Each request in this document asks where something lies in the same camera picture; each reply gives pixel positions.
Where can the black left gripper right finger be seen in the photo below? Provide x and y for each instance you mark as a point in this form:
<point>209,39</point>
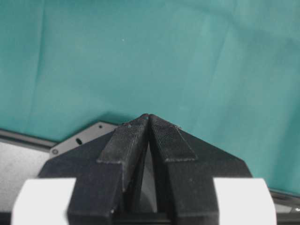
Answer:
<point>184,169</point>

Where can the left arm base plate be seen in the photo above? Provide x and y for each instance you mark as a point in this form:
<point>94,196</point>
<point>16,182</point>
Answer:
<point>86,135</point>

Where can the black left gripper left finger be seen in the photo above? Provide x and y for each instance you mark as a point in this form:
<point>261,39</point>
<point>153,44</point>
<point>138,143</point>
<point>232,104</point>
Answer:
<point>108,171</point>

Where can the green table cloth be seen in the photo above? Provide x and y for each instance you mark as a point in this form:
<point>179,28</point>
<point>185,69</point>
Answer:
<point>225,71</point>

